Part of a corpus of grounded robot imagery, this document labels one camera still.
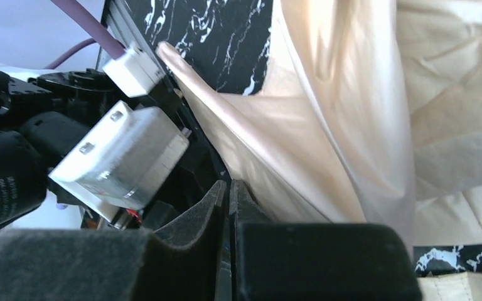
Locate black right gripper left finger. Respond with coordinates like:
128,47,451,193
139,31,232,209
0,181,227,300

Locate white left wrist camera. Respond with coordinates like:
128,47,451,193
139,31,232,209
49,100,190,229

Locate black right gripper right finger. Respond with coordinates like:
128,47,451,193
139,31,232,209
229,180,422,300

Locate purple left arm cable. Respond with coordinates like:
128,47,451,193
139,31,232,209
43,0,167,99

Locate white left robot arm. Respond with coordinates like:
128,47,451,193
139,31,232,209
0,69,115,229

